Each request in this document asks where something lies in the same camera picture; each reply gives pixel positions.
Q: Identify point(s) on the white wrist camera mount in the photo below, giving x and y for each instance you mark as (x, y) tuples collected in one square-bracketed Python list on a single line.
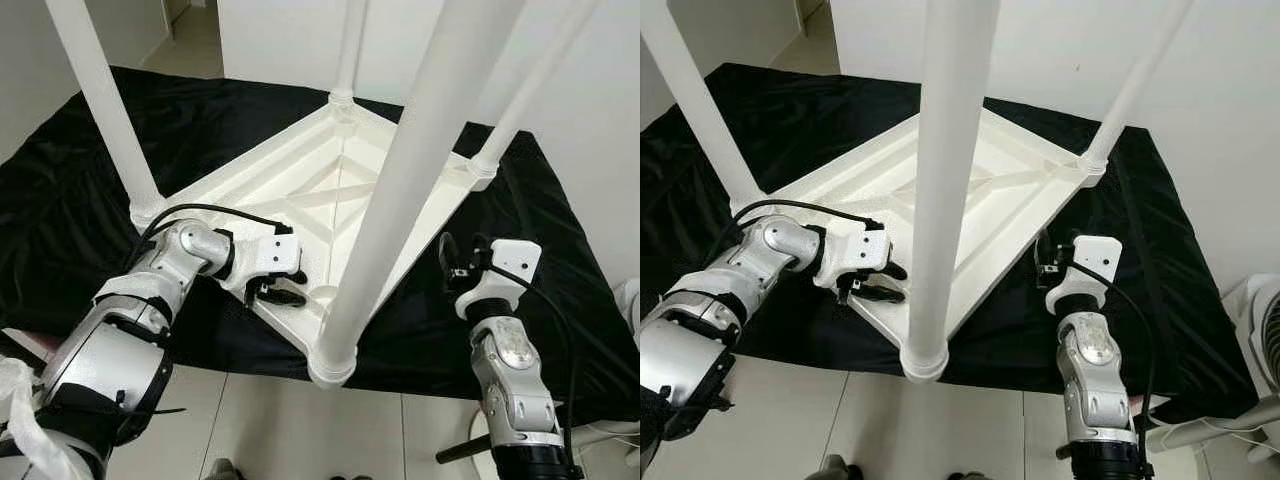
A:
[(1095, 255), (270, 255), (515, 260), (860, 250)]

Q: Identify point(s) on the black table cloth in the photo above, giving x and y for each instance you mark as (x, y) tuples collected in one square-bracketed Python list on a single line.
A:
[(830, 120), (200, 130)]

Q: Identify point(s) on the grey right robot foot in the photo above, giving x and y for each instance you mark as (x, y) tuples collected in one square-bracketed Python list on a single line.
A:
[(968, 476), (348, 477)]

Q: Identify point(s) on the black metal table leg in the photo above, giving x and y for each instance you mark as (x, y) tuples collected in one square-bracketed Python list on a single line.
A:
[(1065, 450), (460, 450)]

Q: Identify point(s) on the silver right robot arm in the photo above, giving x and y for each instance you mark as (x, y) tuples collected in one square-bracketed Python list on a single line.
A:
[(515, 390), (1095, 390)]

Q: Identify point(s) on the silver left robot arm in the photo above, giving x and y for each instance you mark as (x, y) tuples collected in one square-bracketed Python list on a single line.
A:
[(700, 330), (110, 350)]

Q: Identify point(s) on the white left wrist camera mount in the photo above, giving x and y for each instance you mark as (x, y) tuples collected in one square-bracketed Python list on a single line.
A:
[(270, 255), (860, 250)]

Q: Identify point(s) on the white plastic table top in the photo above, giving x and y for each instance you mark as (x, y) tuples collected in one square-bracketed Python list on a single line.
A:
[(850, 190), (300, 170)]

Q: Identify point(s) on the grey robot foot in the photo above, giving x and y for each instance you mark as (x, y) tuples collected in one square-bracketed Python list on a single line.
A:
[(222, 469), (968, 476), (838, 468), (348, 477)]

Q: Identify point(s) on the white plastic table leg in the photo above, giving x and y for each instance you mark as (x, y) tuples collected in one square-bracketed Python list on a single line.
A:
[(690, 90), (350, 45), (950, 150), (540, 80), (1140, 70), (420, 150), (100, 100)]

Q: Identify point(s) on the white floor fan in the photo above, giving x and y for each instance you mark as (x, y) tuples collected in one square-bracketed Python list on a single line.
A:
[(1268, 330), (630, 305)]

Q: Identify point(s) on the red table edge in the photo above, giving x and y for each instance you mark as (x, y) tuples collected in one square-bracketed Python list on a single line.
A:
[(30, 345)]

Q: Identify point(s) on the grey left robot foot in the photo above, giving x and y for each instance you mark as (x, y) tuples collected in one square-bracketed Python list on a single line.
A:
[(838, 468), (222, 469)]

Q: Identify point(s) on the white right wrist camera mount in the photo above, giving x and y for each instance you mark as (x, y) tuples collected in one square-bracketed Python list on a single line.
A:
[(515, 260), (1095, 255)]

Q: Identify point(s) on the grey metal tube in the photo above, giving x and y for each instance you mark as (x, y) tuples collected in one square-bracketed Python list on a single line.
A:
[(1210, 428), (605, 432)]

